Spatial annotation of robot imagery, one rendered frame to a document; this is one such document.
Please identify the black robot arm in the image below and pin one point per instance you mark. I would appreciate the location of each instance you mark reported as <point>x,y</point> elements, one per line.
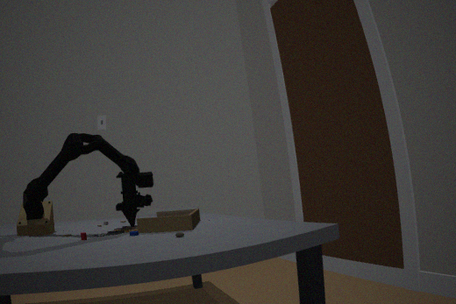
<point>36,190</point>

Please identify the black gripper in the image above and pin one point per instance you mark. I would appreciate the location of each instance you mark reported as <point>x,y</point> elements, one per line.
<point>127,207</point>

